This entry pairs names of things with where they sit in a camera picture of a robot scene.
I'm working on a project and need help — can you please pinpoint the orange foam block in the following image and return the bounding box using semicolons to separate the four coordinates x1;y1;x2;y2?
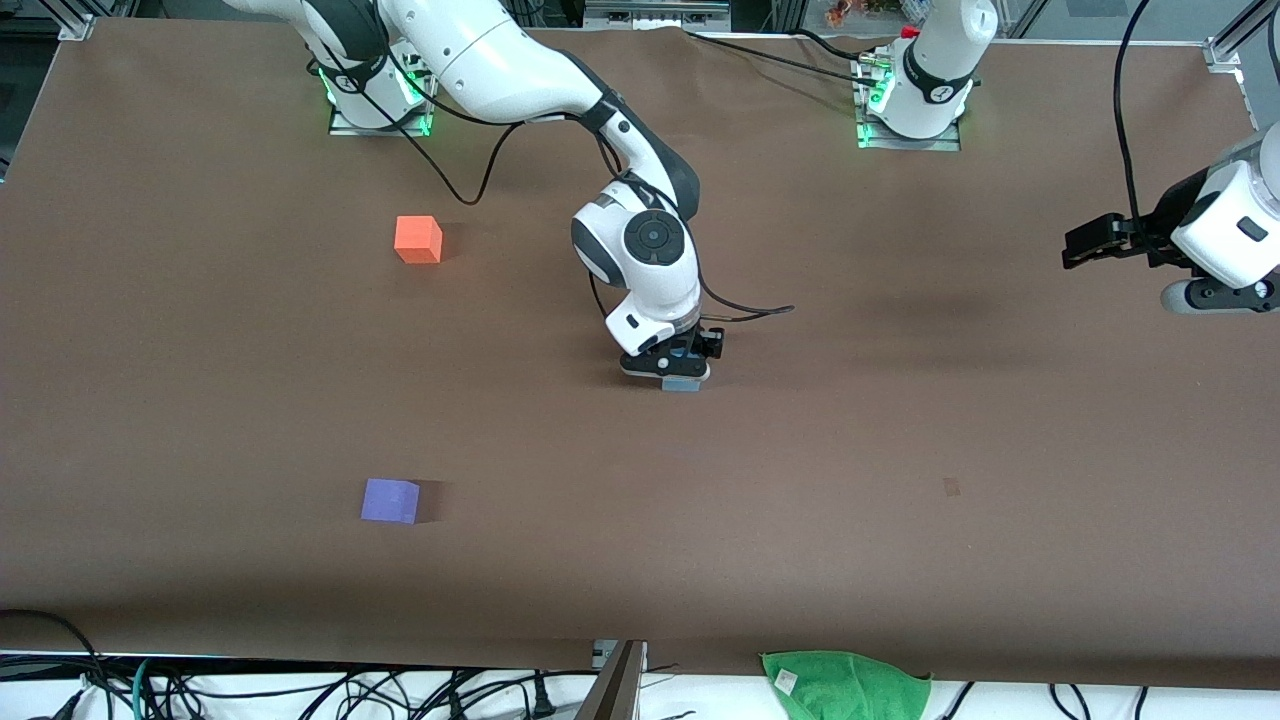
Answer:
394;215;444;265

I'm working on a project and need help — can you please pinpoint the purple foam block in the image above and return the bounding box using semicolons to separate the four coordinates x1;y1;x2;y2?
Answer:
360;477;421;526

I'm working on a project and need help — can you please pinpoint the brown table cover sheet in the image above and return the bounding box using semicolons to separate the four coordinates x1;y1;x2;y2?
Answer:
0;18;1280;691

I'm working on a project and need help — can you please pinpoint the grey metal rack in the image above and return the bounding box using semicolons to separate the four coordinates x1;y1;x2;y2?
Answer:
585;0;731;31

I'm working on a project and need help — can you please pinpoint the green cloth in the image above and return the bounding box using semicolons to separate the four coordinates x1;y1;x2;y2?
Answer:
760;650;933;720

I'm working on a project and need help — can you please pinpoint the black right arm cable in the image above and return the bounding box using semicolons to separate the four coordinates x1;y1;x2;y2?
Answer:
300;40;797;326

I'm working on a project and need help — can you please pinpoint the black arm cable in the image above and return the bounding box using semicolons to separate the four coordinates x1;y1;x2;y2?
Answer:
1113;0;1161;256
300;40;797;326

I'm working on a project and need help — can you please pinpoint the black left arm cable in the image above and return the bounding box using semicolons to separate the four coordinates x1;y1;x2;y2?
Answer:
1113;0;1161;256

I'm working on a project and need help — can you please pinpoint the aluminium frame post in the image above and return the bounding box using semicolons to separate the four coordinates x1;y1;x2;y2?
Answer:
575;640;648;720

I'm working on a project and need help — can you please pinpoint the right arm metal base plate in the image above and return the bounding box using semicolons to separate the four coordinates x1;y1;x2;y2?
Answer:
328;40;435;138

